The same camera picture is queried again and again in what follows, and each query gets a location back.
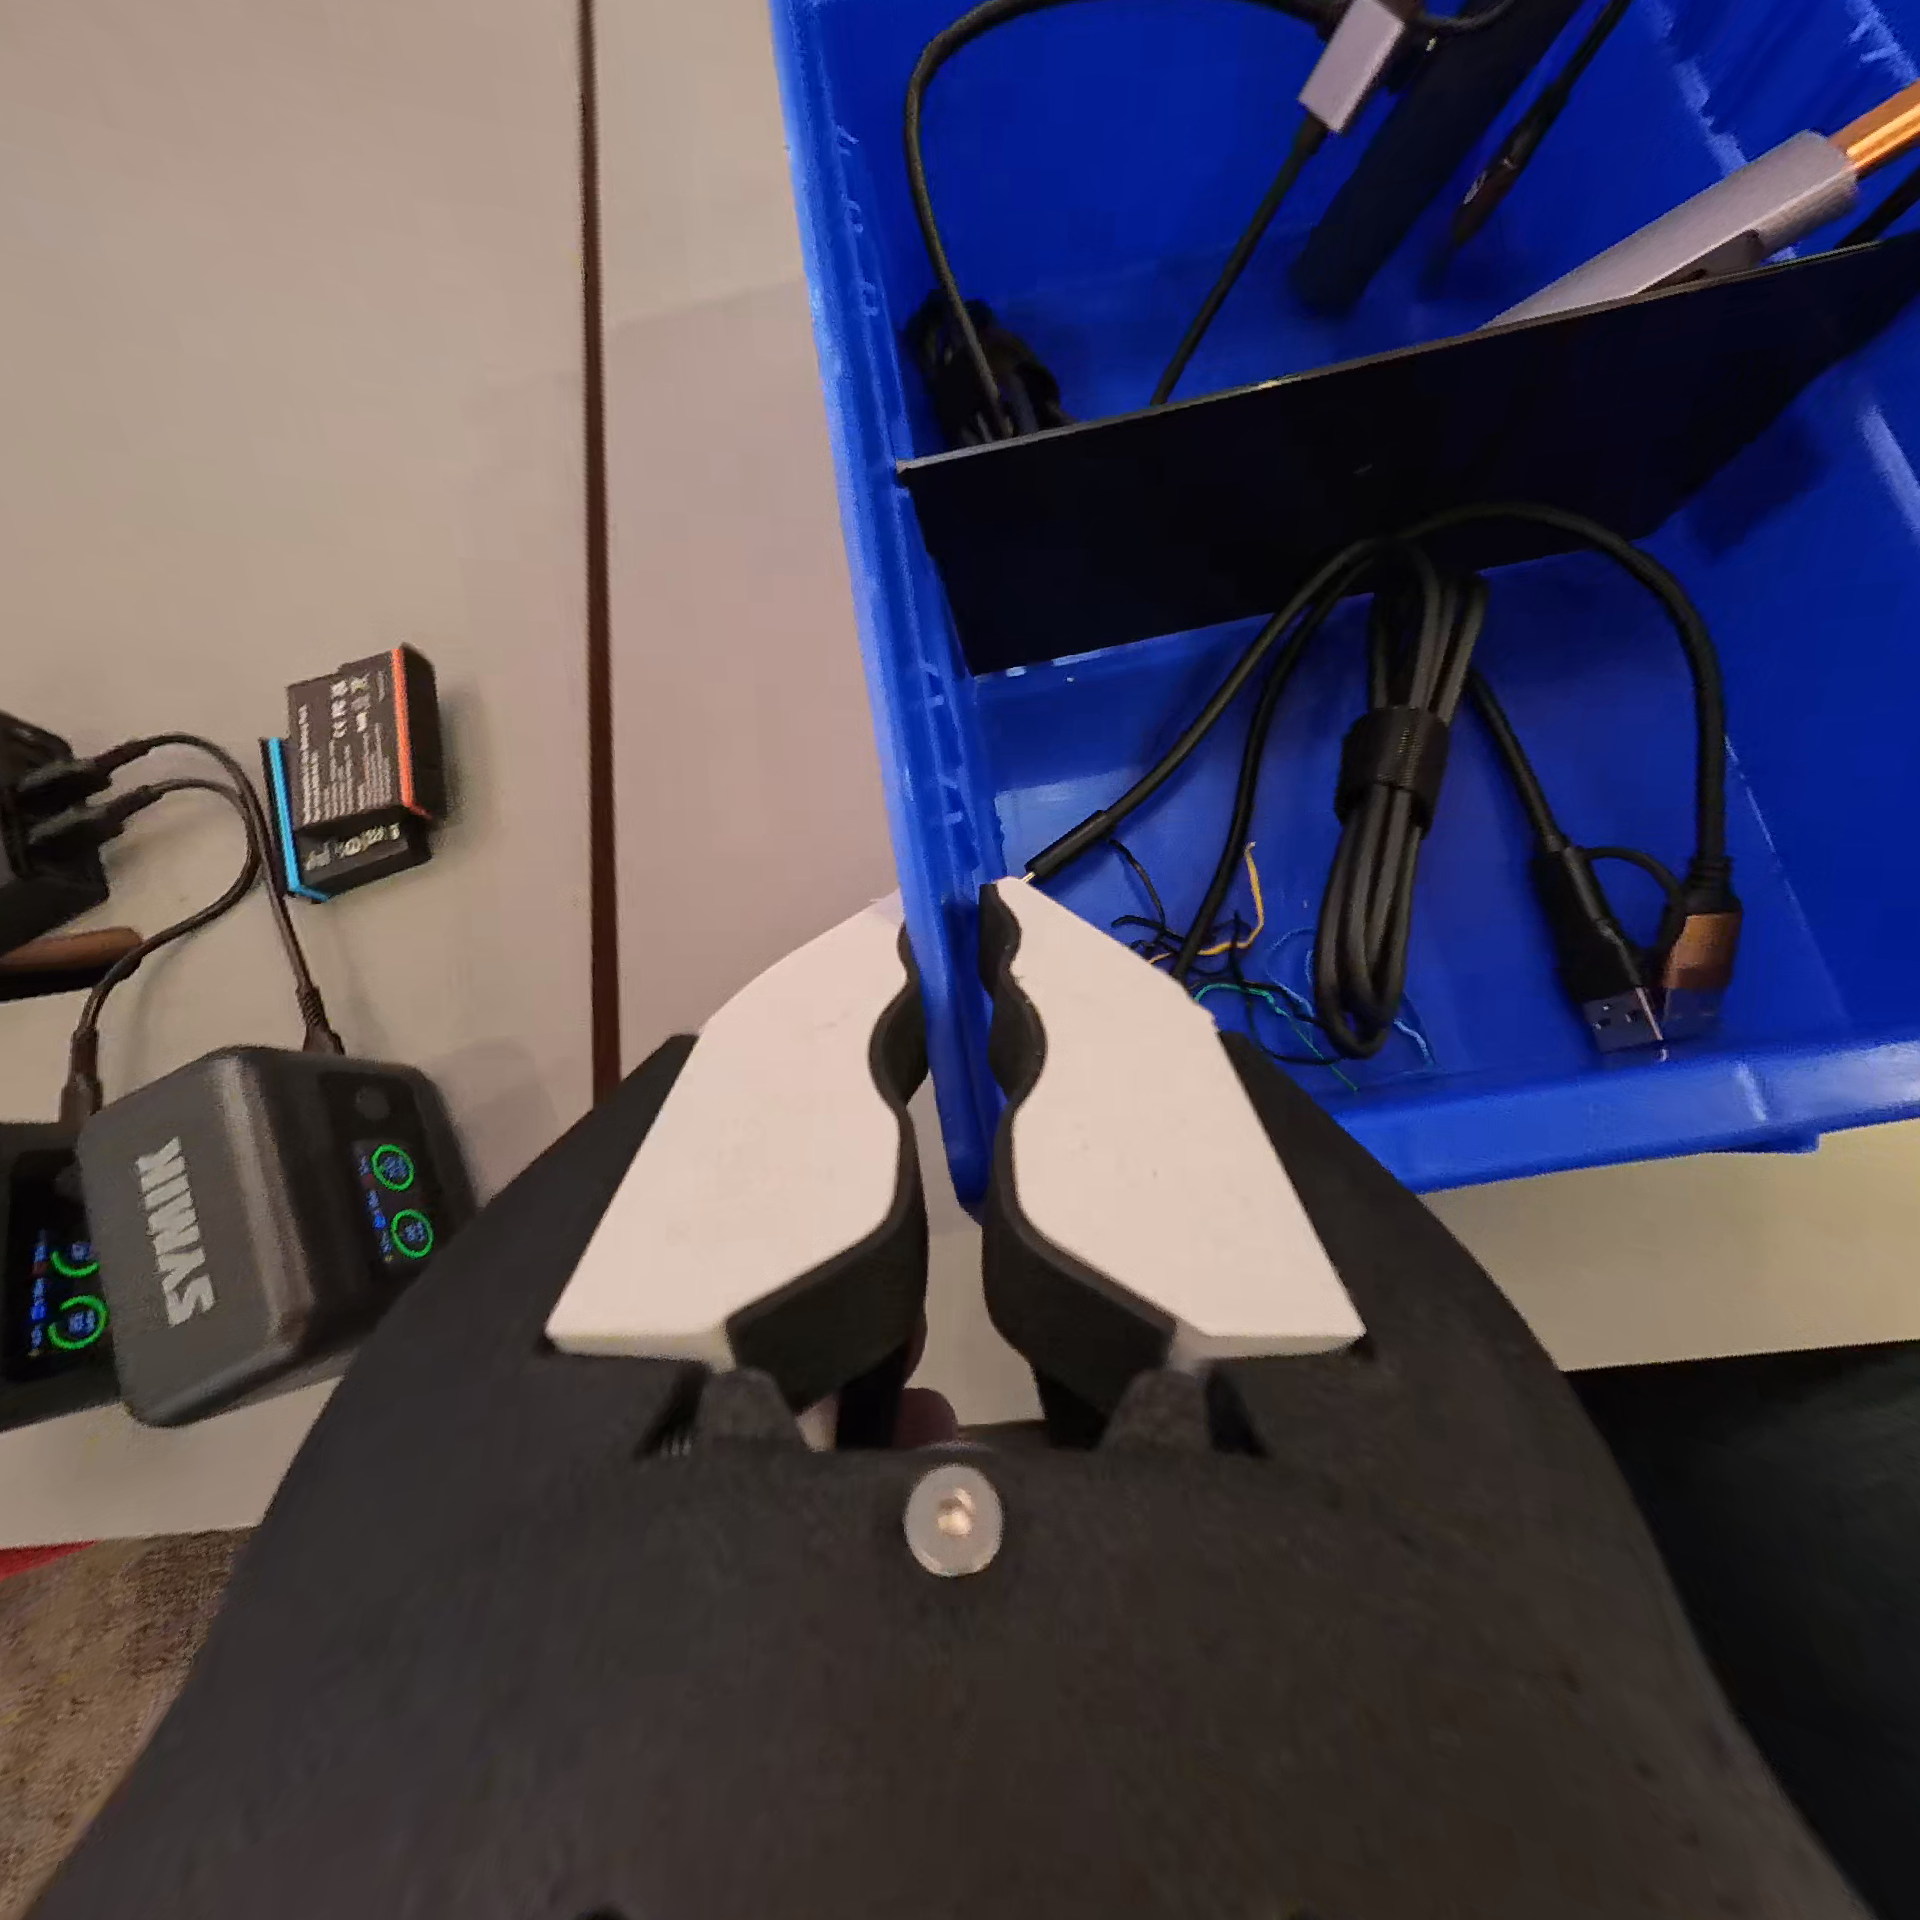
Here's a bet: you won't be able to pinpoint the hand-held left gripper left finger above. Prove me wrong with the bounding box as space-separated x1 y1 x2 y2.
544 901 935 1448

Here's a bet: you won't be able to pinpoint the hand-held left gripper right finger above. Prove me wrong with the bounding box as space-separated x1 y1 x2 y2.
976 880 1368 1444

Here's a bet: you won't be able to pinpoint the black strapped usb-c cable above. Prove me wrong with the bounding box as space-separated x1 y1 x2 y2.
1026 533 1503 1058

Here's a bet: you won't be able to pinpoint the blue plastic bin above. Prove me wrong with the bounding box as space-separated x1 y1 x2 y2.
768 0 1920 1208

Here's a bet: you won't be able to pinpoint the short grey usb hub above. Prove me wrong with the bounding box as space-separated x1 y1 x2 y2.
1478 127 1870 331

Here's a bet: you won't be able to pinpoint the black cable wide grey plug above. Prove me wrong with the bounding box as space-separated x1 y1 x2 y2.
1147 0 1426 408

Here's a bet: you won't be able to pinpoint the black SYMIK battery charger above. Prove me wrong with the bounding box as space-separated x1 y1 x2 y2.
75 1046 474 1427

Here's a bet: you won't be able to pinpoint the black battery blue edge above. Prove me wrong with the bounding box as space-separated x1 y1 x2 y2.
259 736 437 904

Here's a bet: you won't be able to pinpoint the black plastic bin divider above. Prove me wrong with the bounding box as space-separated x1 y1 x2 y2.
897 231 1920 676

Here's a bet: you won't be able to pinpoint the black power adapter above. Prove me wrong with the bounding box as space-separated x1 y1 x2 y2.
0 710 114 962

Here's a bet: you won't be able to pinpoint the loose thin coloured wires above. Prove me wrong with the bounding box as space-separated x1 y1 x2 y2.
1112 839 1442 1098

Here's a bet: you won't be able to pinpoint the black charger cable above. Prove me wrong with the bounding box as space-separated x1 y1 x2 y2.
46 732 347 1051
54 778 273 1119

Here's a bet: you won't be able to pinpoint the black cable copper usb-a plugs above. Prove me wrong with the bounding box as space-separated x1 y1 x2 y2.
1351 502 1750 1058

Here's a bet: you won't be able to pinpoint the black coiled cable bundle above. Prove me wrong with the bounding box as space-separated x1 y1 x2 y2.
902 0 1353 443

